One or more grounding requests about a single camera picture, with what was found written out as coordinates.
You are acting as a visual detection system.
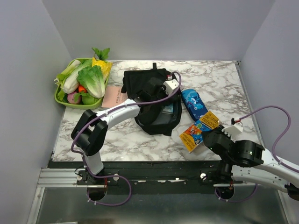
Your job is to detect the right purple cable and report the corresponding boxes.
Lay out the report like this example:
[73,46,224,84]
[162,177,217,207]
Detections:
[214,106,299,203]

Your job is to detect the aluminium rail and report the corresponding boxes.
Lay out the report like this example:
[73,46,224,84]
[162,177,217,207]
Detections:
[37,168,77,188]

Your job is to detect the yellow leafy vegetable toy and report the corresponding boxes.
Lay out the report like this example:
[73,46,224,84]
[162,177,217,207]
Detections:
[92,57,113,82]

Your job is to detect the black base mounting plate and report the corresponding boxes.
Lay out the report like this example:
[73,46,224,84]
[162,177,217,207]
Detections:
[48,161,233,199]

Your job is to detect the pink radish toy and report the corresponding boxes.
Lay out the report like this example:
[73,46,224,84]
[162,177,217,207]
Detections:
[67,91,81,105]

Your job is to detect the blue patterned pencil case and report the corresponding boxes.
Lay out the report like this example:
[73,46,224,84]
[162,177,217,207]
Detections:
[181,89,208,121]

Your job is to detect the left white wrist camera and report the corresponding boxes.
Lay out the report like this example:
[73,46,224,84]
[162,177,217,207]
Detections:
[163,75,179,95]

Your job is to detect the orange carrot toy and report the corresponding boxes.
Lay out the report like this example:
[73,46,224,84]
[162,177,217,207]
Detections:
[78,85,87,93]

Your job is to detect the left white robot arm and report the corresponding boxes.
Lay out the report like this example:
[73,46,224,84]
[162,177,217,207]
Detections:
[71,80,180,184]

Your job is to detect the shiny blue hologram notebook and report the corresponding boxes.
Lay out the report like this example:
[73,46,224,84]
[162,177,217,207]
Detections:
[162,104,174,114]

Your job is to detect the green round vegetable toy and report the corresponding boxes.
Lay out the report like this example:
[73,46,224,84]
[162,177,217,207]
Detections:
[81,93,99,105]

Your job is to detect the black student backpack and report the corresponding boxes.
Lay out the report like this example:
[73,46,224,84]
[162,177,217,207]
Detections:
[121,63,182,136]

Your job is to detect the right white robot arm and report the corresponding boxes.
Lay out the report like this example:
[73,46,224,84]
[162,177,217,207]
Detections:
[201,128,299,200]

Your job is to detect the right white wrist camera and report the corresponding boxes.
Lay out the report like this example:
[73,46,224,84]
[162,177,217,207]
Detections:
[221,119,243,140]

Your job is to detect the orange treehouse book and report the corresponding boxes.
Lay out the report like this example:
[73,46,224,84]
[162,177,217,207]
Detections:
[179,111,220,153]

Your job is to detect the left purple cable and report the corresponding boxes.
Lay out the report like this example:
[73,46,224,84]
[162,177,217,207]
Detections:
[71,71,182,206]

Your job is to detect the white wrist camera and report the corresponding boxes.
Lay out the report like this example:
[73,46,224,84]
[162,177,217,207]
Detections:
[163,75,179,95]
[221,119,243,140]

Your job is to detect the white bok choy toy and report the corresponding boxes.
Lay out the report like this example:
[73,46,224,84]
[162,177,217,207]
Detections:
[54,59,92,94]

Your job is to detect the green lettuce toy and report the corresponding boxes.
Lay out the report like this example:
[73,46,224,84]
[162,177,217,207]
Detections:
[77,65,106,98]

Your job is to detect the pink notebook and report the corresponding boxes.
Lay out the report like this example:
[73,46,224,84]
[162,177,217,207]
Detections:
[101,85,128,109]

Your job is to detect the purple cable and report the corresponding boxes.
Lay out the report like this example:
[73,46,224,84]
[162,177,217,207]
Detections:
[214,106,299,203]
[71,71,182,206]

